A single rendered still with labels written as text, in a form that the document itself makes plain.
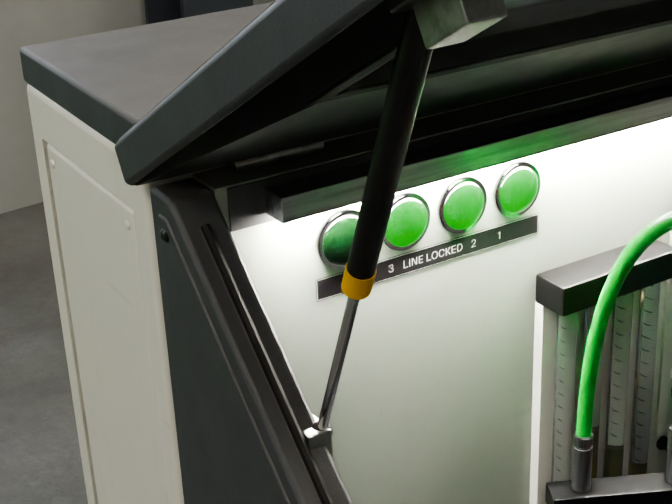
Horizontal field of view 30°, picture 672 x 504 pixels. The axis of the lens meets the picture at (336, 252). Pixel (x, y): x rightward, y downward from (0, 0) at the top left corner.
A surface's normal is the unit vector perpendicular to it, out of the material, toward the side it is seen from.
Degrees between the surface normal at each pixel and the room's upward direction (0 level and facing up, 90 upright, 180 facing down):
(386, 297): 90
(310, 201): 90
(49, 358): 0
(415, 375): 90
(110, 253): 90
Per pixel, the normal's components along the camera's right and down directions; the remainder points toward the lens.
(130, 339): -0.85, 0.25
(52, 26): 0.61, 0.31
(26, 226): -0.04, -0.91
